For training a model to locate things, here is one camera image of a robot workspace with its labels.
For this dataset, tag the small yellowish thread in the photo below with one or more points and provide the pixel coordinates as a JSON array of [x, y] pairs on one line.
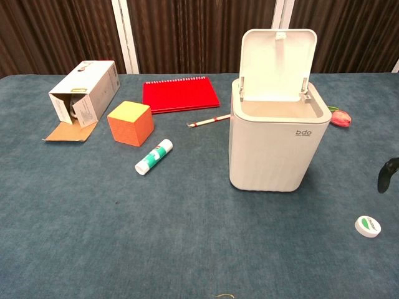
[[223, 295]]

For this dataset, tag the white rounded item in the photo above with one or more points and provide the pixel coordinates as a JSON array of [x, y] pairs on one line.
[[73, 109]]

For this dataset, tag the brown pleated curtain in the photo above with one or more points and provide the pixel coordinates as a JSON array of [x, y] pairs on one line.
[[199, 34]]

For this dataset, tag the red spiral notebook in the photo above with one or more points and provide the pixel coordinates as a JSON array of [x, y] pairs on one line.
[[179, 95]]

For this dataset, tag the open white cardboard box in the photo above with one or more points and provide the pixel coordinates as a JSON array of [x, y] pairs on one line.
[[93, 90]]

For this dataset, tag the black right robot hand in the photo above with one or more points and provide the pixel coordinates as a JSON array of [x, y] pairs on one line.
[[383, 179]]

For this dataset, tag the pink tulip flower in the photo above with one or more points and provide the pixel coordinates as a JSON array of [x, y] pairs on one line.
[[340, 118]]

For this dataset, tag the white vertical frame post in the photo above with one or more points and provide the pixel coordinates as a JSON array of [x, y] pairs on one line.
[[124, 34], [396, 67], [282, 14]]

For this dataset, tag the white pencil with red bands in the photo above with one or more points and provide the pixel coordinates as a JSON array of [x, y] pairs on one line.
[[207, 121]]

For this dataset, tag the blue table cloth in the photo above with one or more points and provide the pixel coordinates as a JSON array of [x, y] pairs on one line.
[[156, 224]]

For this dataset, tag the white green glue stick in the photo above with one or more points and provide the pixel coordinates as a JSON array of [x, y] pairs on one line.
[[153, 156]]

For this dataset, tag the white trash bin lid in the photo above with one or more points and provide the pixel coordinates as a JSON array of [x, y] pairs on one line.
[[268, 146]]

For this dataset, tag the orange cube with yellow face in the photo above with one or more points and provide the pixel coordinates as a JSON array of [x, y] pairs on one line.
[[131, 124]]

